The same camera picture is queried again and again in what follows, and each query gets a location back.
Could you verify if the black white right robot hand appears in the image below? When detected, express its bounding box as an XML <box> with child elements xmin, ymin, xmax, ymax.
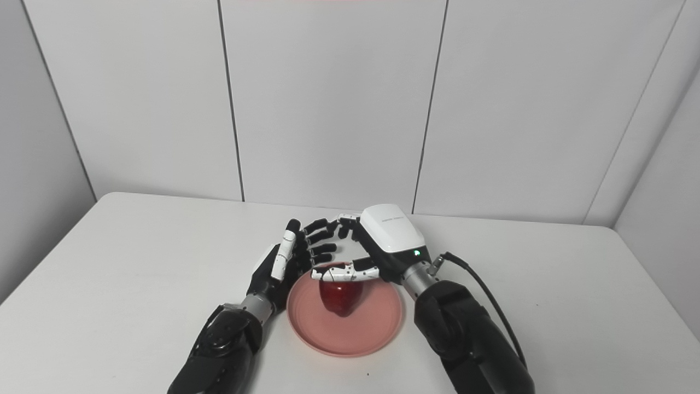
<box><xmin>311</xmin><ymin>204</ymin><xmax>431</xmax><ymax>285</ymax></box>

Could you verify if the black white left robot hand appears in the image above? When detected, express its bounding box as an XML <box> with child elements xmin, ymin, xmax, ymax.
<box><xmin>246</xmin><ymin>218</ymin><xmax>340</xmax><ymax>312</ymax></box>

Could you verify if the red apple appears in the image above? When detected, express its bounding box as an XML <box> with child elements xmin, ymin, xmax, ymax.
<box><xmin>319</xmin><ymin>278</ymin><xmax>365</xmax><ymax>318</ymax></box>

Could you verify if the pink plastic plate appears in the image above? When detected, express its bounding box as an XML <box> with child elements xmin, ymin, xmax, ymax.
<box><xmin>287</xmin><ymin>264</ymin><xmax>405</xmax><ymax>358</ymax></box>

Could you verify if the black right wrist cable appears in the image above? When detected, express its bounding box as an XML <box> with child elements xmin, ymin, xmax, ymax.
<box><xmin>428</xmin><ymin>252</ymin><xmax>528</xmax><ymax>368</ymax></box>

